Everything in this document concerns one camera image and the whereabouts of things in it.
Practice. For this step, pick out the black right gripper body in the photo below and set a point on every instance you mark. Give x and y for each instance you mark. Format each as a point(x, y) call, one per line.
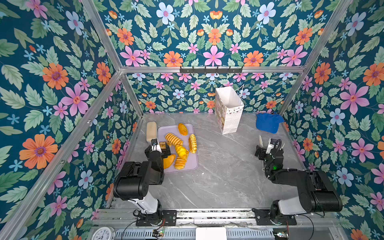
point(261, 151)

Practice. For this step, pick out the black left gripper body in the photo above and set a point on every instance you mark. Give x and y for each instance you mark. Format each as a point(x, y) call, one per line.
point(163, 149)

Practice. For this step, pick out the scalloped yellow bread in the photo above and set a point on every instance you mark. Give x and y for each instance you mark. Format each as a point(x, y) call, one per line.
point(193, 144)

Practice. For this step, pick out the white cartoon paper bag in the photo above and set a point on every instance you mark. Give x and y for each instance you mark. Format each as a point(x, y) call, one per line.
point(229, 108)

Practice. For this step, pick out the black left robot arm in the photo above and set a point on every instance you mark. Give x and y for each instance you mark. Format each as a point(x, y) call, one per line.
point(133, 181)

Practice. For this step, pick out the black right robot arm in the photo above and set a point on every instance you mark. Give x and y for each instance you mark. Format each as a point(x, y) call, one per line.
point(316, 194)

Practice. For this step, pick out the large orange wedge bread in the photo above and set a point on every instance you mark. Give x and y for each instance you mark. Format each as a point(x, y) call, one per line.
point(168, 161)

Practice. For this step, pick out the ribbed spiral bread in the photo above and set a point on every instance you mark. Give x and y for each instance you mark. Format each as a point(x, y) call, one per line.
point(173, 139)

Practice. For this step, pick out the yellow striped croissant bread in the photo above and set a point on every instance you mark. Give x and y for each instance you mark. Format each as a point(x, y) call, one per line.
point(182, 152)

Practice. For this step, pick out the ridged orange bread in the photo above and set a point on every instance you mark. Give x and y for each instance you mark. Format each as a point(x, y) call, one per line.
point(180, 163)

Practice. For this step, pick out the oval orange bread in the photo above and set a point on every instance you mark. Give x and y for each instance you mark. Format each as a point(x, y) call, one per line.
point(183, 130)

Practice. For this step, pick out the blue cap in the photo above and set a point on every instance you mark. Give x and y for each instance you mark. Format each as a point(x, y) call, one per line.
point(268, 122)

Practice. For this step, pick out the lilac plastic tray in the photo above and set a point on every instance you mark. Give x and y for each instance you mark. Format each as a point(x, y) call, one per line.
point(192, 161)

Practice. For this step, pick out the round white gauge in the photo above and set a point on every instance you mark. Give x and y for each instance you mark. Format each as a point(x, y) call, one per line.
point(104, 233)

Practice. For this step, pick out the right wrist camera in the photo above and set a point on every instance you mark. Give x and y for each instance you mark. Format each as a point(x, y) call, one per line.
point(271, 145)

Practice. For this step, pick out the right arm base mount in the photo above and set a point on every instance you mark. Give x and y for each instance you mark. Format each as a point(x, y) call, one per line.
point(264, 217)

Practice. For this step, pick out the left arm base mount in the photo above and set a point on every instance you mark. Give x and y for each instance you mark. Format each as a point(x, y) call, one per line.
point(160, 218)

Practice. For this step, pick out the black hook rail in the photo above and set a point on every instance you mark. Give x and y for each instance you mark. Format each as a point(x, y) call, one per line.
point(210, 70)

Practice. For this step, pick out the white box on rail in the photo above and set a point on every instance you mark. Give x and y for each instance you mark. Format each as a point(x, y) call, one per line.
point(211, 233)

